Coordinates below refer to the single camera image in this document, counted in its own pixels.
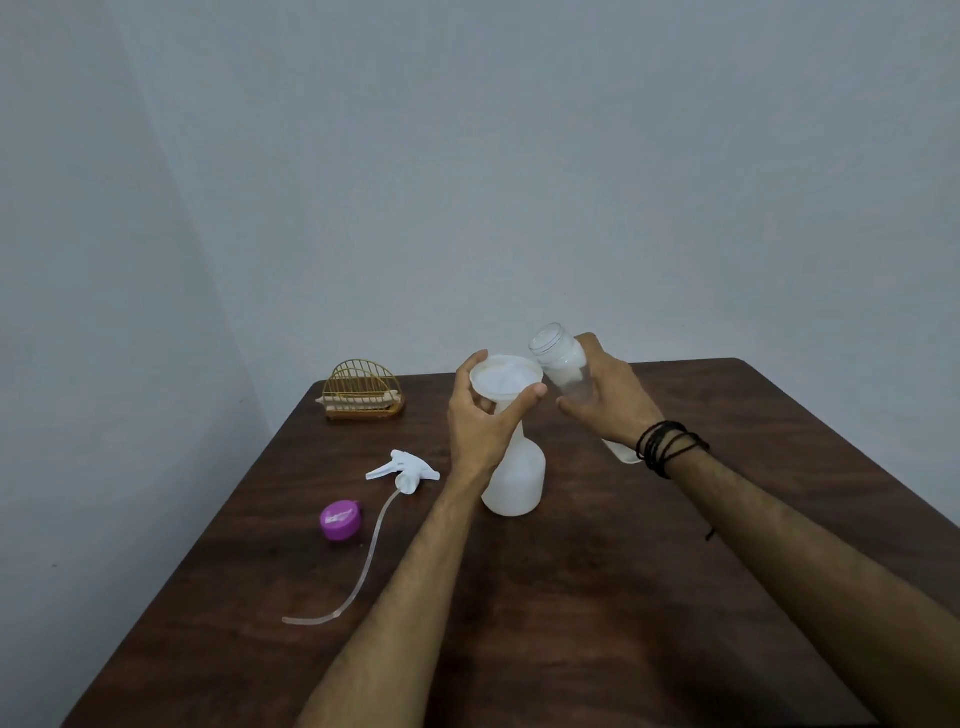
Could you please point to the person's right forearm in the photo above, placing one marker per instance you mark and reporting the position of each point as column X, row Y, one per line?
column 825, row 585

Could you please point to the clear water bottle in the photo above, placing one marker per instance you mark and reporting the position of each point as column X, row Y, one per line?
column 561, row 354

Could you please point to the person's left hand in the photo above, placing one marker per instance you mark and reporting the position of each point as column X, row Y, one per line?
column 476, row 442

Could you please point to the white spray bottle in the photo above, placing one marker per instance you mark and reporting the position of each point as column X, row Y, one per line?
column 517, row 480

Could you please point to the dark wooden table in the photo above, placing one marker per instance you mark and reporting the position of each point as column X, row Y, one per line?
column 637, row 600

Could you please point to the white plastic funnel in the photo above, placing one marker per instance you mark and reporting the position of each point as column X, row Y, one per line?
column 506, row 375

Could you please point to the person's right hand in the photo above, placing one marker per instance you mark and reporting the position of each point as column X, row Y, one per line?
column 619, row 405

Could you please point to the white paper napkins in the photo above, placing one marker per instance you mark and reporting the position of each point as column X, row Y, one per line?
column 360, row 401

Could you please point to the person's left forearm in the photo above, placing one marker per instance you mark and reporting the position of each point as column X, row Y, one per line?
column 397, row 622

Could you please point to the white trigger sprayer head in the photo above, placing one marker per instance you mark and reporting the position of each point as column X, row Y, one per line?
column 409, row 472

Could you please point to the purple bottle cap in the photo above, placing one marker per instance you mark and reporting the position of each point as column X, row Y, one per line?
column 340, row 520

